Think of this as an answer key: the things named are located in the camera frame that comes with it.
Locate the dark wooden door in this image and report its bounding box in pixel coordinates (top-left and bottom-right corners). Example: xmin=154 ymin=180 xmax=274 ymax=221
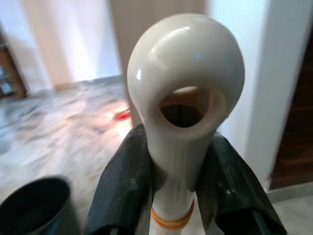
xmin=268 ymin=52 xmax=313 ymax=191

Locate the red dustpan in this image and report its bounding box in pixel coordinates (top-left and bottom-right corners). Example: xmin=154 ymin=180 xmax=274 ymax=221
xmin=114 ymin=109 xmax=133 ymax=121

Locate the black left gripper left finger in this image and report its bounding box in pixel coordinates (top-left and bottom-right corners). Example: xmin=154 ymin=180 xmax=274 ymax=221
xmin=85 ymin=125 xmax=155 ymax=235

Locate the black round bin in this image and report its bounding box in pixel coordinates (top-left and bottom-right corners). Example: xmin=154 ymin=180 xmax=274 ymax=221
xmin=0 ymin=177 xmax=81 ymax=235

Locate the brown wooden shelf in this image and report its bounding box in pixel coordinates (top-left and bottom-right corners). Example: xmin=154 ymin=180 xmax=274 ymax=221
xmin=0 ymin=29 xmax=27 ymax=99

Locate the white plastic broom handle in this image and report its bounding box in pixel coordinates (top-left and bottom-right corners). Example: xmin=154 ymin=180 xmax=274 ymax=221
xmin=127 ymin=14 xmax=245 ymax=235

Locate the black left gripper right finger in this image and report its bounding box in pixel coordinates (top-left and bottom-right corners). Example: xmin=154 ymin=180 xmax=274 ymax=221
xmin=195 ymin=134 xmax=290 ymax=235

